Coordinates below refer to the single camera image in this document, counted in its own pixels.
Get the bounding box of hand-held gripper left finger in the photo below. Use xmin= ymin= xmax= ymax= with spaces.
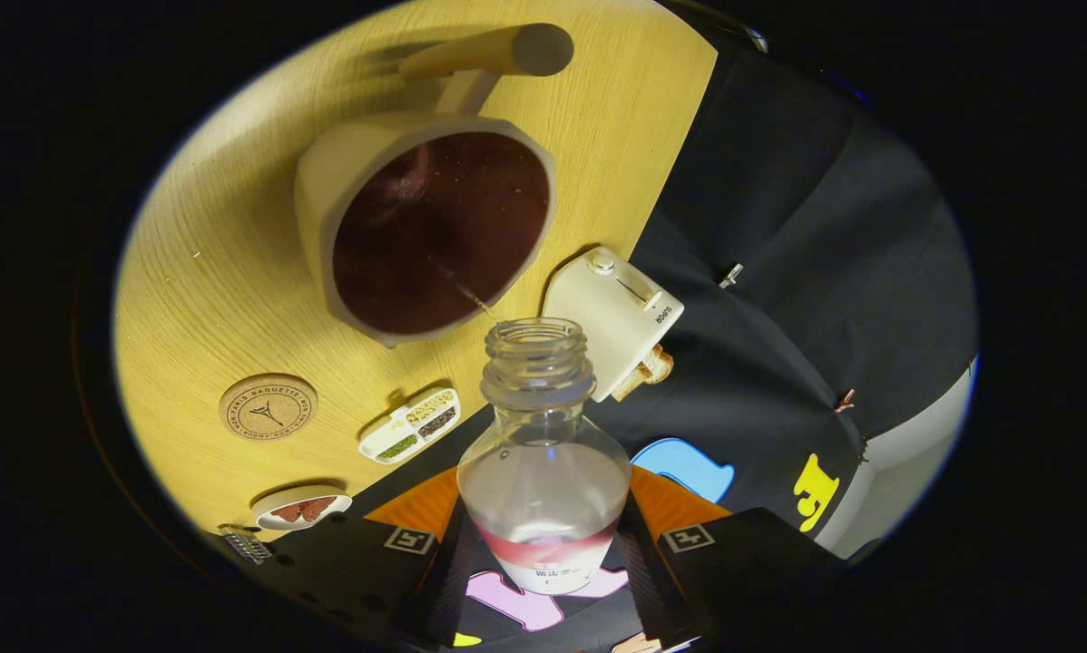
xmin=235 ymin=466 xmax=483 ymax=650

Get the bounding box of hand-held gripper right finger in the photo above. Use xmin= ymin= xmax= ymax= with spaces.
xmin=612 ymin=463 xmax=853 ymax=650

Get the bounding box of clear juice bottle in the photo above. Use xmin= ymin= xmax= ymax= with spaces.
xmin=457 ymin=317 xmax=632 ymax=596

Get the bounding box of round cork coaster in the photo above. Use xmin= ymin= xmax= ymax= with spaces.
xmin=219 ymin=374 xmax=318 ymax=442

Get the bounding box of white cup with wooden handle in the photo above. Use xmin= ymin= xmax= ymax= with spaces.
xmin=294 ymin=23 xmax=574 ymax=348

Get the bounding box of white divided seasoning tray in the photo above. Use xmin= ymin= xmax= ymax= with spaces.
xmin=358 ymin=387 xmax=461 ymax=465

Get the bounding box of white round plate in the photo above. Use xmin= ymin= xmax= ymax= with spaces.
xmin=251 ymin=485 xmax=353 ymax=531

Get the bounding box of toast slice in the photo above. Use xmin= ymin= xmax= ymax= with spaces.
xmin=632 ymin=345 xmax=675 ymax=386
xmin=611 ymin=363 xmax=653 ymax=403

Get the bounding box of small metal grater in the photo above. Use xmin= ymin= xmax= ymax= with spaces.
xmin=217 ymin=523 xmax=274 ymax=565

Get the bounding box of cream toaster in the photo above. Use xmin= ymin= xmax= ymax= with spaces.
xmin=542 ymin=247 xmax=685 ymax=403

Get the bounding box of black backdrop cloth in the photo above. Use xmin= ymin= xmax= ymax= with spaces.
xmin=353 ymin=36 xmax=978 ymax=653

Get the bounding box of wooden table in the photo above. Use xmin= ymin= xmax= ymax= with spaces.
xmin=113 ymin=0 xmax=719 ymax=545

